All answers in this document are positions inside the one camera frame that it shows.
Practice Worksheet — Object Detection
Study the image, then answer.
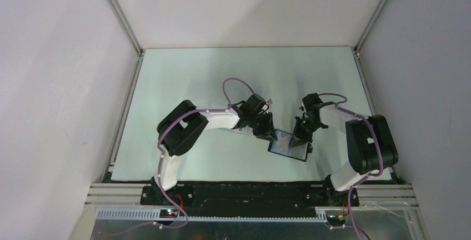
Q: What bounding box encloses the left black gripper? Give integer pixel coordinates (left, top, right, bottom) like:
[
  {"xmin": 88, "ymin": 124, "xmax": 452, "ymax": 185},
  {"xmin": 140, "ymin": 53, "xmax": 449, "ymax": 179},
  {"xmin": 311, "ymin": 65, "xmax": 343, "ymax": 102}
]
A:
[{"xmin": 247, "ymin": 111, "xmax": 278, "ymax": 142}]

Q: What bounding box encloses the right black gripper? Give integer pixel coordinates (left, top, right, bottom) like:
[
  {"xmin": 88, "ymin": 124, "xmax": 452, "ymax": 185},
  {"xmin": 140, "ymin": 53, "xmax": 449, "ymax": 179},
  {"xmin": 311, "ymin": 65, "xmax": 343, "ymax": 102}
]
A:
[{"xmin": 289, "ymin": 116, "xmax": 324, "ymax": 148}]

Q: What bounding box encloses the clear plastic card tray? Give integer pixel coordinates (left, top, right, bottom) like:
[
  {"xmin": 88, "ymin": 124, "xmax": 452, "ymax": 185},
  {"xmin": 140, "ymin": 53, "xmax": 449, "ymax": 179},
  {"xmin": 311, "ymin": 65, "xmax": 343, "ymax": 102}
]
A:
[{"xmin": 222, "ymin": 127, "xmax": 253, "ymax": 135}]

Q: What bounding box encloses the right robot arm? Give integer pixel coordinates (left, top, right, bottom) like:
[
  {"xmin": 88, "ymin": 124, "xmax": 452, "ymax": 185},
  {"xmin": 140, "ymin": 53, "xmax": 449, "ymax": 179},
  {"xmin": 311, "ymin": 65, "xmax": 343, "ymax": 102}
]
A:
[{"xmin": 289, "ymin": 93, "xmax": 399, "ymax": 206}]

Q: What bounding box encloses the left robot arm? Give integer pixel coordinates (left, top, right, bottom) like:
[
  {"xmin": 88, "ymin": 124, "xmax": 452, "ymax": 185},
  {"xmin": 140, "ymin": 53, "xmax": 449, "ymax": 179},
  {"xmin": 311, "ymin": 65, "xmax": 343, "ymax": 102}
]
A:
[{"xmin": 154, "ymin": 93, "xmax": 277, "ymax": 205}]

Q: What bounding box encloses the right controller board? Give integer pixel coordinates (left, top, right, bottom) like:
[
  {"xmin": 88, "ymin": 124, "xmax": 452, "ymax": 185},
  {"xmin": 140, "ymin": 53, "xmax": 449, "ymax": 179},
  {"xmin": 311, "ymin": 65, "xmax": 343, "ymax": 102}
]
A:
[{"xmin": 325, "ymin": 214, "xmax": 349, "ymax": 228}]

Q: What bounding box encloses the controller board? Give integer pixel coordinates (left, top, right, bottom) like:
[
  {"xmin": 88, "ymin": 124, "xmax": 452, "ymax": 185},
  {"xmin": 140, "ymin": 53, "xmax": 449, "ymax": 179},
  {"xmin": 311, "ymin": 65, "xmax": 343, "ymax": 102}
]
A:
[
  {"xmin": 325, "ymin": 214, "xmax": 349, "ymax": 228},
  {"xmin": 158, "ymin": 208, "xmax": 180, "ymax": 221}
]

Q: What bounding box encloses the left controller board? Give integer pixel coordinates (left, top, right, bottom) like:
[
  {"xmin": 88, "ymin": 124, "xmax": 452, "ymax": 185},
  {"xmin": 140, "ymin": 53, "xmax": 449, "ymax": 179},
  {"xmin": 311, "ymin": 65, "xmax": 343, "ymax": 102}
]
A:
[{"xmin": 158, "ymin": 208, "xmax": 180, "ymax": 221}]

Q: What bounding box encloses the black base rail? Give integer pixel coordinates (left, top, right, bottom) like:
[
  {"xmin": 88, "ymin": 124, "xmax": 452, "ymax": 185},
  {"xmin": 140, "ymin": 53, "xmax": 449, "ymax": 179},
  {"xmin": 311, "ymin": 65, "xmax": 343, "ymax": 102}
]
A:
[{"xmin": 140, "ymin": 181, "xmax": 359, "ymax": 218}]

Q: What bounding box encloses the right aluminium frame post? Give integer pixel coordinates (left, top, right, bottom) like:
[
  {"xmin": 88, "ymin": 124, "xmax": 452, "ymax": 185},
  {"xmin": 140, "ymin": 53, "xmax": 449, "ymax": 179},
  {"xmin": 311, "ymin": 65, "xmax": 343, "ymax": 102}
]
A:
[{"xmin": 353, "ymin": 0, "xmax": 389, "ymax": 53}]

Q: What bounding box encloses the aluminium frame post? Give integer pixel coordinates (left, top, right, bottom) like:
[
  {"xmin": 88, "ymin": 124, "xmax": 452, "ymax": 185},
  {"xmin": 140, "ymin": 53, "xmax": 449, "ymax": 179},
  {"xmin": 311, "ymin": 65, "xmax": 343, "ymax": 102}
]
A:
[
  {"xmin": 106, "ymin": 0, "xmax": 144, "ymax": 56},
  {"xmin": 353, "ymin": 0, "xmax": 389, "ymax": 53}
]

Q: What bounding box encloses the left aluminium frame post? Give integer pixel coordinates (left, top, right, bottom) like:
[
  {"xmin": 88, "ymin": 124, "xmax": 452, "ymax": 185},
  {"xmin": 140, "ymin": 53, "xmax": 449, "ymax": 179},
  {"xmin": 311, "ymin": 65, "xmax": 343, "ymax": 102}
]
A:
[{"xmin": 106, "ymin": 0, "xmax": 144, "ymax": 56}]

